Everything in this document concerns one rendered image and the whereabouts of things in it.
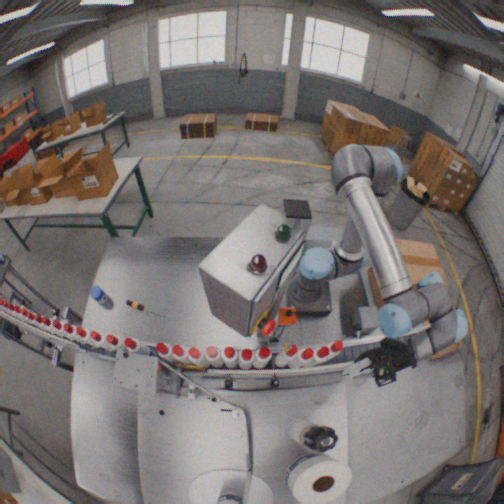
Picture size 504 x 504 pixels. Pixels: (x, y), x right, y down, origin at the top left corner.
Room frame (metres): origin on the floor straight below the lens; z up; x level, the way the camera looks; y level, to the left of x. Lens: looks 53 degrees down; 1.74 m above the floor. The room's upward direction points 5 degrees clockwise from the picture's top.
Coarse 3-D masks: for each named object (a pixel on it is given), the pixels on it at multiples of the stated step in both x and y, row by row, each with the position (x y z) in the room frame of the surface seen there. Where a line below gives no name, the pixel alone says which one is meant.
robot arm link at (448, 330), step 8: (456, 312) 0.12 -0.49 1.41; (440, 320) 0.12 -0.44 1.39; (448, 320) 0.11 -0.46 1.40; (456, 320) 0.10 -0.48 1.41; (464, 320) 0.10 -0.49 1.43; (432, 328) 0.11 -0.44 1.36; (440, 328) 0.10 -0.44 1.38; (448, 328) 0.09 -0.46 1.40; (456, 328) 0.09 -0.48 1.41; (464, 328) 0.08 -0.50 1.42; (432, 336) 0.09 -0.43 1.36; (440, 336) 0.08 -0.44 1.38; (448, 336) 0.08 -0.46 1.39; (456, 336) 0.07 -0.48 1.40; (464, 336) 0.06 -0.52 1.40; (432, 344) 0.07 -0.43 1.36; (440, 344) 0.06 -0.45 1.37; (448, 344) 0.06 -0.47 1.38
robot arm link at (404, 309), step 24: (336, 168) 0.46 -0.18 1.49; (360, 168) 0.45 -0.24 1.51; (336, 192) 0.43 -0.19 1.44; (360, 192) 0.39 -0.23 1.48; (360, 216) 0.35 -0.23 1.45; (384, 216) 0.34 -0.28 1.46; (384, 240) 0.28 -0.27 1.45; (384, 264) 0.24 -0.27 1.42; (384, 288) 0.20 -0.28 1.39; (408, 288) 0.18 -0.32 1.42; (384, 312) 0.15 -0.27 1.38; (408, 312) 0.14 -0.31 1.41
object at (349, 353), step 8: (400, 336) 0.23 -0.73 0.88; (408, 336) 0.23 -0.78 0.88; (360, 344) 0.21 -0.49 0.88; (368, 344) 0.21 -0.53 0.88; (376, 344) 0.21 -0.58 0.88; (96, 352) 0.04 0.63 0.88; (104, 352) 0.06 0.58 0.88; (112, 352) 0.07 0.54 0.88; (344, 352) 0.18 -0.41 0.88; (352, 352) 0.18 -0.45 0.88; (360, 352) 0.18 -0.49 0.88; (328, 360) 0.15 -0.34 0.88; (336, 360) 0.15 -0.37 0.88; (344, 360) 0.15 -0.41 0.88; (352, 360) 0.14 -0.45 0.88; (208, 368) 0.10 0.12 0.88; (216, 368) 0.10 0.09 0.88; (224, 368) 0.10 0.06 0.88; (232, 368) 0.11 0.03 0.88; (240, 368) 0.11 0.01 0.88; (256, 368) 0.11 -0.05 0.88; (264, 368) 0.12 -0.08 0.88; (280, 368) 0.12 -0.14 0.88; (288, 368) 0.12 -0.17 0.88
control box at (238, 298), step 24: (264, 216) 0.28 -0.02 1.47; (240, 240) 0.22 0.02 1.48; (264, 240) 0.23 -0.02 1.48; (216, 264) 0.18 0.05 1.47; (240, 264) 0.18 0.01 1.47; (216, 288) 0.15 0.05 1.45; (240, 288) 0.14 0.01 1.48; (264, 288) 0.15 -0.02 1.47; (216, 312) 0.16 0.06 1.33; (240, 312) 0.13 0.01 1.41; (264, 312) 0.16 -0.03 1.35
